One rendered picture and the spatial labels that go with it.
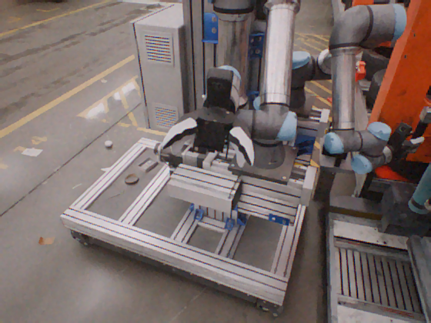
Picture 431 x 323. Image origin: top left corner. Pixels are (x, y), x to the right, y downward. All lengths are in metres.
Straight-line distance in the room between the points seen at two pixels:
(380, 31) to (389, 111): 0.63
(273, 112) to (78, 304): 1.43
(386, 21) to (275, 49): 0.48
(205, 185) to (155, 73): 0.49
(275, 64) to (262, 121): 0.15
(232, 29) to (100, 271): 1.46
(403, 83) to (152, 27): 1.14
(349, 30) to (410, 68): 0.59
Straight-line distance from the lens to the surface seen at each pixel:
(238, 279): 1.54
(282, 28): 0.87
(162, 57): 1.28
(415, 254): 1.98
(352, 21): 1.16
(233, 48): 0.97
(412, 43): 1.65
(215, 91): 0.59
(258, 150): 1.12
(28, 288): 2.03
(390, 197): 1.89
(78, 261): 2.02
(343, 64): 1.15
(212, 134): 0.60
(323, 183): 2.17
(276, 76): 0.82
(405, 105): 1.76
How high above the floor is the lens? 1.54
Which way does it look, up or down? 38 degrees down
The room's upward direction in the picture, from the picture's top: straight up
